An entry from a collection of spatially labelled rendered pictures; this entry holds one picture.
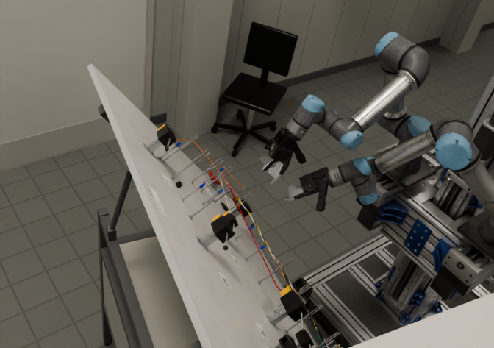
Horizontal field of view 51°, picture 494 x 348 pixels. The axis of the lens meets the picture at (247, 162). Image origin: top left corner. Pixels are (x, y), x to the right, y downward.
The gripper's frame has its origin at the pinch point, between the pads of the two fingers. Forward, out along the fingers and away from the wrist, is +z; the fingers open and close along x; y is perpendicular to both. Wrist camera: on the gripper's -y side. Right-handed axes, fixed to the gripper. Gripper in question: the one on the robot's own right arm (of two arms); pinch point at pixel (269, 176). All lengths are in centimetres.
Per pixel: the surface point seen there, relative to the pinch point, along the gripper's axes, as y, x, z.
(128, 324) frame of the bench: 29, 17, 70
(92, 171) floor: -2, -168, 120
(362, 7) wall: -202, -276, -73
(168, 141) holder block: 54, 18, -8
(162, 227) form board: 65, 57, -5
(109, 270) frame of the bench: 33, -10, 69
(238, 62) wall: -96, -237, 19
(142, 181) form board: 67, 41, -6
